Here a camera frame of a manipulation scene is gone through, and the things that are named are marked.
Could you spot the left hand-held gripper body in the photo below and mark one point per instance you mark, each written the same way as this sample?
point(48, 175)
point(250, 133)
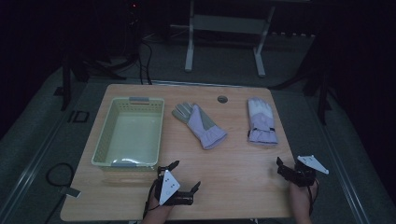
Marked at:
point(168, 186)

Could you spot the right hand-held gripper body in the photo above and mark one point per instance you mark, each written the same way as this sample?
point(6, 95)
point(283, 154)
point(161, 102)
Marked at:
point(306, 174)

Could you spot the lavender glove with white fingers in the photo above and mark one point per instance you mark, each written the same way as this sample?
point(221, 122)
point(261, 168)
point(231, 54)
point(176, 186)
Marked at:
point(261, 124)

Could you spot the pale green plastic basket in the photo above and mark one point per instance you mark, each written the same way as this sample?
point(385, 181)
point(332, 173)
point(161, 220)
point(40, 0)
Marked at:
point(134, 137)

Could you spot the lavender glove with grey palm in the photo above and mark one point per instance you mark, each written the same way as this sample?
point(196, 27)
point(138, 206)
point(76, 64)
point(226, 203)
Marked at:
point(202, 124)

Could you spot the person's right hand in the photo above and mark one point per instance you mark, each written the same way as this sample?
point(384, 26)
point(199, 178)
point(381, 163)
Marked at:
point(302, 199)

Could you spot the person's left hand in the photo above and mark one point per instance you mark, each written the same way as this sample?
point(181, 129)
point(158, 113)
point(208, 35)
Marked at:
point(154, 209)

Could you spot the black tripod stand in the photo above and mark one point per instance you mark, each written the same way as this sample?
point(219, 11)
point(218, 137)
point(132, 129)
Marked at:
point(322, 93)
point(67, 81)

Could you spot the grey round table grommet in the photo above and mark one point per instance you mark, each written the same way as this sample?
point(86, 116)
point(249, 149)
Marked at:
point(222, 99)

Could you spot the grey tape piece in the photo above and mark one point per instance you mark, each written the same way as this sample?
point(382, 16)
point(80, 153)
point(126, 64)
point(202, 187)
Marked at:
point(71, 192)

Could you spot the white metal stand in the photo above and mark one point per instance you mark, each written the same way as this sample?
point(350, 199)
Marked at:
point(229, 24)

